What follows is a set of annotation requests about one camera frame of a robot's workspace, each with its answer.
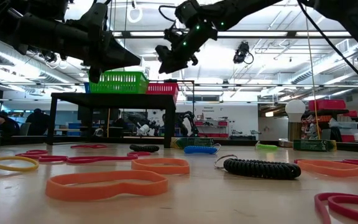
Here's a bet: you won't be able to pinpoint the white hanging ring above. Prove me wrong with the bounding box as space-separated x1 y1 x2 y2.
126 6 143 24

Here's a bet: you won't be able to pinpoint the black table frame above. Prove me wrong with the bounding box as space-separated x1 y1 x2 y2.
0 135 358 154

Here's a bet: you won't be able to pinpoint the black overhead light bar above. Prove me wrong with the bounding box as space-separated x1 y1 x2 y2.
113 29 354 39

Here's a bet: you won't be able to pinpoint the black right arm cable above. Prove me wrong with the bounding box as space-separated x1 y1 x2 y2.
296 0 358 96

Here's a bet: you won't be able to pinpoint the black perforated metal riser shelf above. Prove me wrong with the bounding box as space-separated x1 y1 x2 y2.
47 92 177 149

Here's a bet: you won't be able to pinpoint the yellow rubber band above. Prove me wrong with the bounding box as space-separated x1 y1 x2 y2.
0 155 40 174

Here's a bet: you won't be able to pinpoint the table lamp with white bulb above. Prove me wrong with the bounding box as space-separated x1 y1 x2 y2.
278 99 306 148

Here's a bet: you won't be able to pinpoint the orange rubber band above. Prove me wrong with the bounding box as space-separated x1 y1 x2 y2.
45 169 169 202
296 159 358 179
131 157 190 175

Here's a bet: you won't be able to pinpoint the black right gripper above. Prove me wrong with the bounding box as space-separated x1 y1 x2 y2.
158 30 211 75

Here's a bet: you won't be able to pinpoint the black ceiling camera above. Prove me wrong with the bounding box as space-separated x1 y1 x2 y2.
40 51 70 70
232 41 254 65

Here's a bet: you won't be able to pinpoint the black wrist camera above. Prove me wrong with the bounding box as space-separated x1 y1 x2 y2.
155 44 173 62
85 2 109 32

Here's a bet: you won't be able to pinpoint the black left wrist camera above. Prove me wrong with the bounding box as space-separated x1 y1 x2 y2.
85 2 109 32

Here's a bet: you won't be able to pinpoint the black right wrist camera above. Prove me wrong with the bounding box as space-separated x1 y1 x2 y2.
155 44 173 62

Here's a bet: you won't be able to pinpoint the green coil keychain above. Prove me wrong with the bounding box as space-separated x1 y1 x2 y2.
255 141 278 151

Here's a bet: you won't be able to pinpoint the red plastic basket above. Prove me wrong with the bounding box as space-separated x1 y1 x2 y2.
145 82 180 103

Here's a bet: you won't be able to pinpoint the red storage bins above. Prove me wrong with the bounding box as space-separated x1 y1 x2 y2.
308 99 347 112

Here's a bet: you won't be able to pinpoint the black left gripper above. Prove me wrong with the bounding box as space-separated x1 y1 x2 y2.
67 21 142 83

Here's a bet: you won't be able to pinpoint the person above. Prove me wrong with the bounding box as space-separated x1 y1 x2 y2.
0 111 20 138
25 108 51 136

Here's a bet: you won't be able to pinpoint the white round background object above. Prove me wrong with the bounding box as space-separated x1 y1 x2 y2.
136 123 151 137

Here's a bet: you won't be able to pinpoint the black coil keychain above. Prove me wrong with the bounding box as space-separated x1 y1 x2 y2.
129 144 160 153
214 154 301 180

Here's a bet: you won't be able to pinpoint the long red rubber band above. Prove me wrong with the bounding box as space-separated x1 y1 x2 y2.
15 149 154 165

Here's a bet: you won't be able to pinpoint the green plastic basket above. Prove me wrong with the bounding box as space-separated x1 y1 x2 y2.
88 70 150 95

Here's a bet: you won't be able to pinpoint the blue coil keychain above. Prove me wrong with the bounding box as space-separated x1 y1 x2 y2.
183 143 222 156

